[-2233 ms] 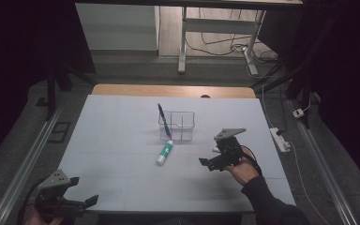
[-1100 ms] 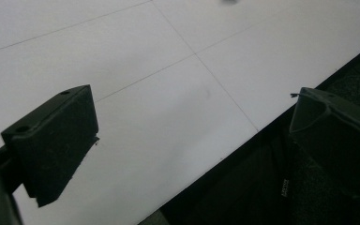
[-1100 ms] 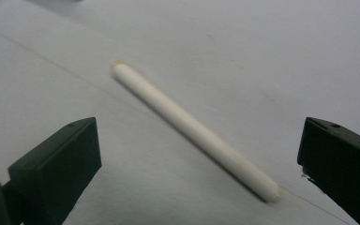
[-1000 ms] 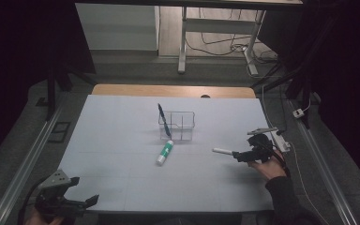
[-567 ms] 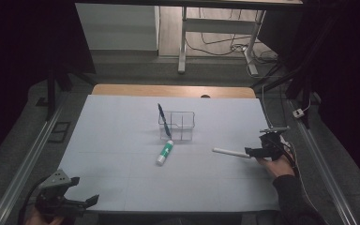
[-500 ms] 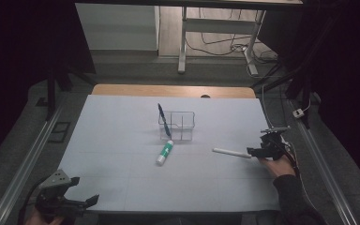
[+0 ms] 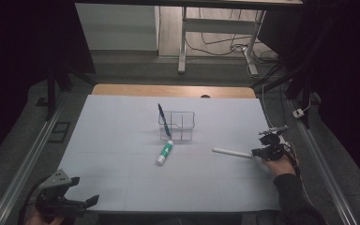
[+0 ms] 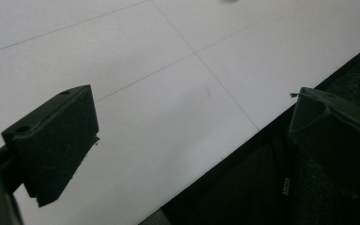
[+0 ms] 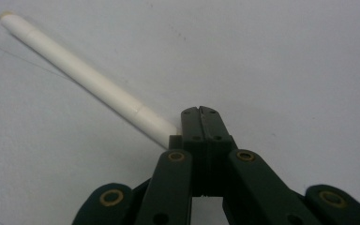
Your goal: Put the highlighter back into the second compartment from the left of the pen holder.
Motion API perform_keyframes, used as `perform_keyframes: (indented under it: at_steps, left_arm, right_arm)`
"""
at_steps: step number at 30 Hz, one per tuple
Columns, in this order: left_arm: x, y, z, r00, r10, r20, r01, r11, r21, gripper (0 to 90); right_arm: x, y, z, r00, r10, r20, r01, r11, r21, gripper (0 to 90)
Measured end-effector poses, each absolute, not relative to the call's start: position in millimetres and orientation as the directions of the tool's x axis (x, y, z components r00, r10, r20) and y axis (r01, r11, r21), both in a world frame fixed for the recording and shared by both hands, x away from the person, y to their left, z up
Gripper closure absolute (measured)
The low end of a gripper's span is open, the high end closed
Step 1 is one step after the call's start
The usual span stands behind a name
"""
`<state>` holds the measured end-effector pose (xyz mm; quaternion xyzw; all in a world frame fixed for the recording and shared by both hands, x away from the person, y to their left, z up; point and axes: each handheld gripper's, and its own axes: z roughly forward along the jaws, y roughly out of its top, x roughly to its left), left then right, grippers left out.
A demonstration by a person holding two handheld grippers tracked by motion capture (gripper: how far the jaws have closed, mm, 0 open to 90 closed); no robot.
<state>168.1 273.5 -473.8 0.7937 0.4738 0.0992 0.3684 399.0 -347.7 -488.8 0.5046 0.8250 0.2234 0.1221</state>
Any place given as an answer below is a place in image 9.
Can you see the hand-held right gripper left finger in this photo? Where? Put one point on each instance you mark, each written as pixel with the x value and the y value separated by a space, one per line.
pixel 192 140

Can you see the white pen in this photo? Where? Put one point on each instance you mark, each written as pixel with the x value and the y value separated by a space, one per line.
pixel 75 72

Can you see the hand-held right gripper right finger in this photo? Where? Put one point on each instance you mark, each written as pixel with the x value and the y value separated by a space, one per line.
pixel 215 137

